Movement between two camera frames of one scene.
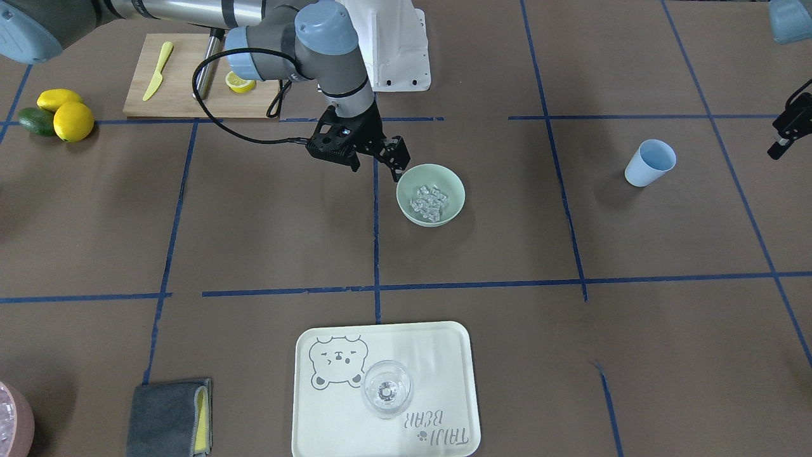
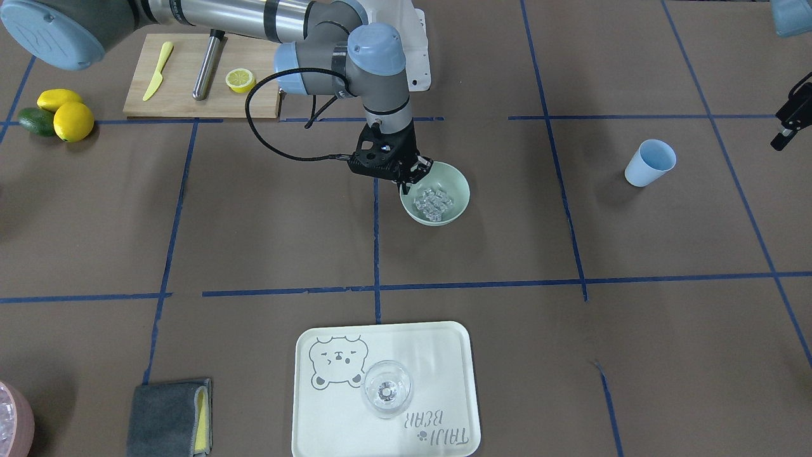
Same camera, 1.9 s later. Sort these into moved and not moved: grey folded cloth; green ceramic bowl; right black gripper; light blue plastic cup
Moved: right black gripper
Not moved: grey folded cloth; green ceramic bowl; light blue plastic cup
